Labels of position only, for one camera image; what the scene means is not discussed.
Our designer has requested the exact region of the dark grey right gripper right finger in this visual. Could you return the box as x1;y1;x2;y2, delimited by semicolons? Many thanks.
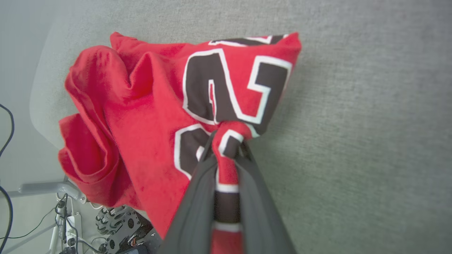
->
236;140;297;254

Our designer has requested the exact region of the thick black cable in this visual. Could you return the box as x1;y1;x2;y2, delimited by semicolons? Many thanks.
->
0;103;15;254

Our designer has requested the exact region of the red Bulls 23 jersey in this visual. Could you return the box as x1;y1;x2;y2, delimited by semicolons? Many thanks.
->
58;31;303;254

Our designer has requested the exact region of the grey fabric cushion surface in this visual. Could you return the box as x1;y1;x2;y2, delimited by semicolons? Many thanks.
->
30;0;452;254

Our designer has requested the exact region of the white frame bar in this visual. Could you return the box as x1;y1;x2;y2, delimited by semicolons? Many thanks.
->
0;222;60;254

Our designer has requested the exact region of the thin black cable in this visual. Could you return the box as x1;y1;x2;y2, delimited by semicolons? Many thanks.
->
0;207;57;240

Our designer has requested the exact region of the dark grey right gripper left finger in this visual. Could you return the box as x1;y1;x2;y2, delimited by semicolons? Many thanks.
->
157;131;219;254

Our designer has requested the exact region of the black mecanum wheel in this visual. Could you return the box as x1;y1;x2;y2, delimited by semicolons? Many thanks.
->
95;205;142;236

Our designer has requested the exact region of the white power strip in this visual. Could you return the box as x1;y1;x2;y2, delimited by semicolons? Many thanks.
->
52;211;84;254

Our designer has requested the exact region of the grey metal stand leg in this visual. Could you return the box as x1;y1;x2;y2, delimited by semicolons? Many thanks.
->
6;179;87;204

